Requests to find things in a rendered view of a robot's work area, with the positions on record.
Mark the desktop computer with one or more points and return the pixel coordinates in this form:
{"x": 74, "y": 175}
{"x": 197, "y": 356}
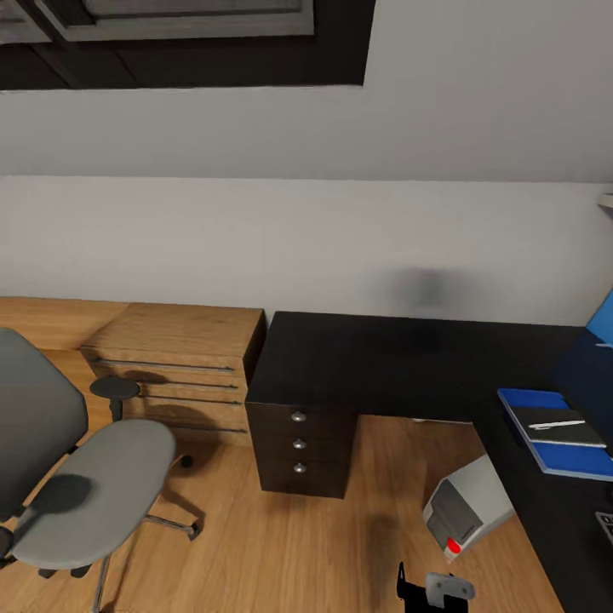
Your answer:
{"x": 467, "y": 506}

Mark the swivel chair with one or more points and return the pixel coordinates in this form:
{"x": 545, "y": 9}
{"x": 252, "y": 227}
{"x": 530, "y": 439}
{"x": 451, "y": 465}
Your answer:
{"x": 94, "y": 502}

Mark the cabinet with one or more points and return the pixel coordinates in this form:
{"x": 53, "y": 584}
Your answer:
{"x": 302, "y": 452}
{"x": 194, "y": 365}

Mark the folder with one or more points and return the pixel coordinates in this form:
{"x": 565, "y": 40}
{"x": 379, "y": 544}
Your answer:
{"x": 559, "y": 459}

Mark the notebook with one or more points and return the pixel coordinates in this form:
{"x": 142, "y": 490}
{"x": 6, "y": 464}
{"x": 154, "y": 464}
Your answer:
{"x": 578, "y": 434}

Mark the fixed window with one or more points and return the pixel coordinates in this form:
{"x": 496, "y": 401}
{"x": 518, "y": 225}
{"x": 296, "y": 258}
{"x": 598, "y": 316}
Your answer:
{"x": 180, "y": 44}

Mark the desk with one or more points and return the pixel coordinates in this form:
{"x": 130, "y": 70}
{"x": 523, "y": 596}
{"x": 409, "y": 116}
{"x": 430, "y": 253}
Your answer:
{"x": 450, "y": 371}

